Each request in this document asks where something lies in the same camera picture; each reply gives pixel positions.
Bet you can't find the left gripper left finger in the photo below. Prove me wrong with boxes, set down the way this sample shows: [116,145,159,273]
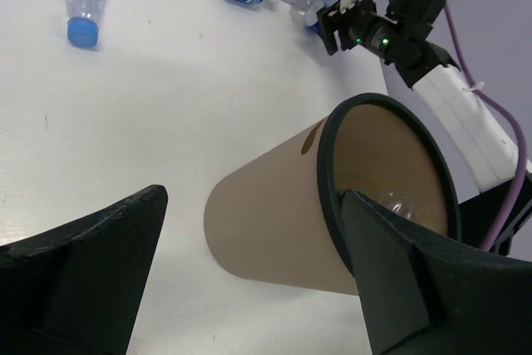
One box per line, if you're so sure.
[1,185,168,354]

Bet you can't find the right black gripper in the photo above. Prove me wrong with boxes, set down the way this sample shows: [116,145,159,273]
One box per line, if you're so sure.
[317,0,402,57]

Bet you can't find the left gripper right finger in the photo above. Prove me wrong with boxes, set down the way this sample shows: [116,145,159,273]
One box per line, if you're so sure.
[342,191,531,354]

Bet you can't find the small blue cap bottle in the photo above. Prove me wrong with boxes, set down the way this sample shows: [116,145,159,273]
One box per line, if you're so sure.
[290,0,325,32]

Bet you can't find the green label plastic bottle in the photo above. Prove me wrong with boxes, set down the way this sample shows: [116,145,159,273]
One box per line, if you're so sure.
[336,188,421,227]

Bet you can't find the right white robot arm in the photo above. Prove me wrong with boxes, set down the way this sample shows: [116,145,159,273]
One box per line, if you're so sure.
[318,0,531,252]

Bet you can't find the brown cardboard bin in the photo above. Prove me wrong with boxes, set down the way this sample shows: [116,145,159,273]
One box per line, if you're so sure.
[204,93,461,295]

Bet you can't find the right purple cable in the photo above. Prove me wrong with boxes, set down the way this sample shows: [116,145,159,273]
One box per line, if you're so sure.
[340,0,532,250]

